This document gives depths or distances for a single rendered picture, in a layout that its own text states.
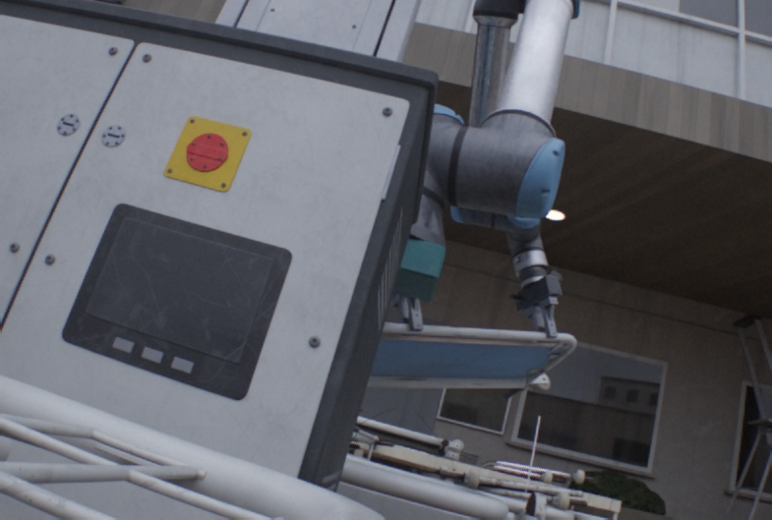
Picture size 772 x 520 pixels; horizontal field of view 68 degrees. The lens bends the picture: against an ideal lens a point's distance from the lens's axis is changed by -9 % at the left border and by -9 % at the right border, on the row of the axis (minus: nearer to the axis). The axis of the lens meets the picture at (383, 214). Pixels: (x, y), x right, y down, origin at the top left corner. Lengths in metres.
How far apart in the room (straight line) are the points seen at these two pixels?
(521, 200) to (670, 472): 7.14
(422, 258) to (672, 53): 5.22
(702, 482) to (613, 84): 4.97
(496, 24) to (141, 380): 1.30
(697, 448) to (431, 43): 5.64
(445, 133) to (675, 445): 7.23
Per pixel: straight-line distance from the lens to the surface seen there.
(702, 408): 8.32
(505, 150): 1.10
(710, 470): 8.32
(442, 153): 1.11
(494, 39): 1.60
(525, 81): 1.27
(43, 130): 0.61
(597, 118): 5.01
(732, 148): 5.30
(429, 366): 1.63
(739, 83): 6.16
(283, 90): 0.55
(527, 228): 1.63
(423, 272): 1.03
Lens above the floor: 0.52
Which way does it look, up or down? 21 degrees up
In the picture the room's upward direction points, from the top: 17 degrees clockwise
